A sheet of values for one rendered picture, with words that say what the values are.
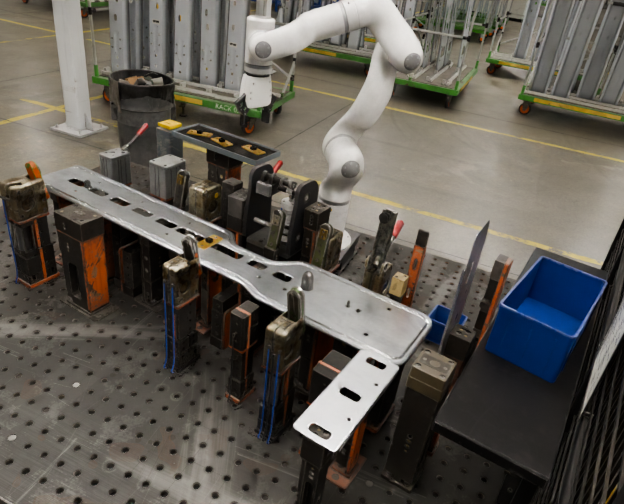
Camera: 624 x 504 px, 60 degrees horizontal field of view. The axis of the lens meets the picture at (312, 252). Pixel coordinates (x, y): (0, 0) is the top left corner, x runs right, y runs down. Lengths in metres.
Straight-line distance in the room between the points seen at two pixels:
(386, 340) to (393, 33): 0.94
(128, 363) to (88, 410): 0.19
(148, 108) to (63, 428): 3.14
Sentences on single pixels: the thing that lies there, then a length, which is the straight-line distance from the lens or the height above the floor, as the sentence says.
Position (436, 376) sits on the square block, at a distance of 1.15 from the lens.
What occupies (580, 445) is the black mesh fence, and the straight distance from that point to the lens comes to 1.00.
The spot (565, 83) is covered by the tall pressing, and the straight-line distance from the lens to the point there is 8.18.
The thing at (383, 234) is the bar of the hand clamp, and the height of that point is 1.15.
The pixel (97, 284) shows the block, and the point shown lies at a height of 0.80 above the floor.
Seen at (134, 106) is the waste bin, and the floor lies 0.56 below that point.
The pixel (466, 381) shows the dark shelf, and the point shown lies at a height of 1.03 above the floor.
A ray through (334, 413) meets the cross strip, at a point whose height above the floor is 1.00.
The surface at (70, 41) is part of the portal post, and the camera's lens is 5.26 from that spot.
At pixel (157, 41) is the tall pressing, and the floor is 0.65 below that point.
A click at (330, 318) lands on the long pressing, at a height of 1.00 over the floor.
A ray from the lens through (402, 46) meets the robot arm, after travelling 1.75.
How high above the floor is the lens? 1.80
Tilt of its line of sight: 30 degrees down
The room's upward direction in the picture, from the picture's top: 8 degrees clockwise
